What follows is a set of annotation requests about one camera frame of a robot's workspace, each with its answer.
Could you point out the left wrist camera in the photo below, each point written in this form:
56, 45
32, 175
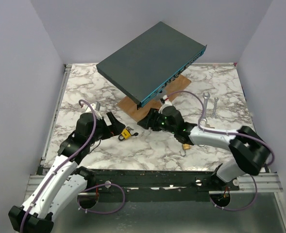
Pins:
96, 107

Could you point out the wooden board stand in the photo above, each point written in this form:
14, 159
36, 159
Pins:
130, 108

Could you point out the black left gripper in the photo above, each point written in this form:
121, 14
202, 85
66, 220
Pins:
115, 129

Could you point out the dark network switch box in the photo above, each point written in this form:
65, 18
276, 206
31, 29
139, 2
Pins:
145, 66

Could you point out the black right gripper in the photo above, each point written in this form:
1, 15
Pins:
147, 122

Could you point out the small silver wrench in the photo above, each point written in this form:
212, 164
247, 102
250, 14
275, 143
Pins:
214, 114

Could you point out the large silver wrench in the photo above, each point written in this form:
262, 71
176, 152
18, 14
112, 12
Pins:
206, 97

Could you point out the large brass padlock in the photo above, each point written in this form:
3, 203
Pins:
206, 126

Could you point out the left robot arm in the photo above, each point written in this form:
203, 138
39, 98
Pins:
38, 213

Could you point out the yellow padlock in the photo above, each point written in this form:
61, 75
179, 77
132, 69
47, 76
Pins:
125, 134

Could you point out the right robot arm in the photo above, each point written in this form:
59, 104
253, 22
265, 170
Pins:
249, 151

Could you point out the small brass padlock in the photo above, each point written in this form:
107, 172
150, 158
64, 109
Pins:
185, 147

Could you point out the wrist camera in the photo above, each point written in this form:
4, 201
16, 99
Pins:
165, 103
96, 107

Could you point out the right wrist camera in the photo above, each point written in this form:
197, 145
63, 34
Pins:
165, 103

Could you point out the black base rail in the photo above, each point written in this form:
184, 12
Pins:
143, 186

